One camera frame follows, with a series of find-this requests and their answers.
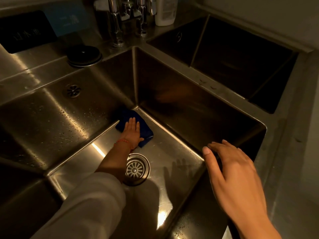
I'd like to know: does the blue label plate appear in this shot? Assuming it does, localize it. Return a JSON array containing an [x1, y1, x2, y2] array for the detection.
[[42, 5, 90, 37]]

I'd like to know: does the black label plate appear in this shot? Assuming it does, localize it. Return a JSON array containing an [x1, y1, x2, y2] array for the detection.
[[0, 10, 58, 54]]

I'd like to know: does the person's left forearm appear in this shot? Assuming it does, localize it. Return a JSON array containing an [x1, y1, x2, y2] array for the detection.
[[94, 140, 135, 183]]

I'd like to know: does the light grey sleeve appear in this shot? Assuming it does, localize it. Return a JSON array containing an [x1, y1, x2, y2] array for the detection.
[[30, 171, 127, 239]]

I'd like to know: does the stainless steel sink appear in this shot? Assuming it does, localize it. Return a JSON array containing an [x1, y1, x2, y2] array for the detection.
[[0, 0, 317, 239]]

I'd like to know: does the blue cleaning cloth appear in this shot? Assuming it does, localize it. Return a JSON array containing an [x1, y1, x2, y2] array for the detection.
[[115, 108, 154, 148]]

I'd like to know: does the person's left hand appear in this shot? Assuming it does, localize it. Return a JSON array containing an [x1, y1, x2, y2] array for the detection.
[[119, 117, 145, 151]]

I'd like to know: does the white spray bottle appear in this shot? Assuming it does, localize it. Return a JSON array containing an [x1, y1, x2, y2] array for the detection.
[[154, 0, 179, 27]]

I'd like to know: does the round black sink stopper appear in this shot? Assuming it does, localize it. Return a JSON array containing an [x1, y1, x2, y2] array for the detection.
[[66, 44, 103, 68]]

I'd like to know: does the red string bracelet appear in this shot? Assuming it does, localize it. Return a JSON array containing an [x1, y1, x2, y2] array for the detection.
[[113, 138, 135, 153]]

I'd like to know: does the person's right hand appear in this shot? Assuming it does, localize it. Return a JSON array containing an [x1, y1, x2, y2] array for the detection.
[[202, 139, 268, 227]]

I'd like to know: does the small chrome tap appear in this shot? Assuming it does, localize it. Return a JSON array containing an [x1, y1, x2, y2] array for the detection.
[[94, 0, 125, 47]]

